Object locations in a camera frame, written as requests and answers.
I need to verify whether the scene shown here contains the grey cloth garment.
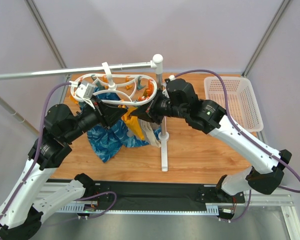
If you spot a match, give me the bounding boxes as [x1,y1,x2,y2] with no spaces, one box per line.
[138,119,161,148]

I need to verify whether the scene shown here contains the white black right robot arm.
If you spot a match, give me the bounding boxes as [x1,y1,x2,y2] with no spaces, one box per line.
[131,78,292,196]

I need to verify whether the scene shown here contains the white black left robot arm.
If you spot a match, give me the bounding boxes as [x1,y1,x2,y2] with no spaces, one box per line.
[0,97,128,240]

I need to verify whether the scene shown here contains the white perforated plastic basket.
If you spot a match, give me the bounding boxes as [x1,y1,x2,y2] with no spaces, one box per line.
[204,76,264,133]

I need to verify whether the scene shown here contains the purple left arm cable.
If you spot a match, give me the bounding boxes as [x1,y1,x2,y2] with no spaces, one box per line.
[0,82,72,228]

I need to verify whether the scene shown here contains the white round clip hanger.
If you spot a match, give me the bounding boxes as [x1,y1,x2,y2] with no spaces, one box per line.
[74,54,163,107]

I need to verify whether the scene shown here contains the blue patterned shorts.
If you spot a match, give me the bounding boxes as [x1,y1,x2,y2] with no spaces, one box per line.
[86,86,151,164]

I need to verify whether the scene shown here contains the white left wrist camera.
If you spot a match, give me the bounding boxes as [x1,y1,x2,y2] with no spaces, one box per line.
[69,80,95,109]

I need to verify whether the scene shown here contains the white drying rack stand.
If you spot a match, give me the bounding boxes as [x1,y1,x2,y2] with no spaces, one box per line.
[0,53,171,172]

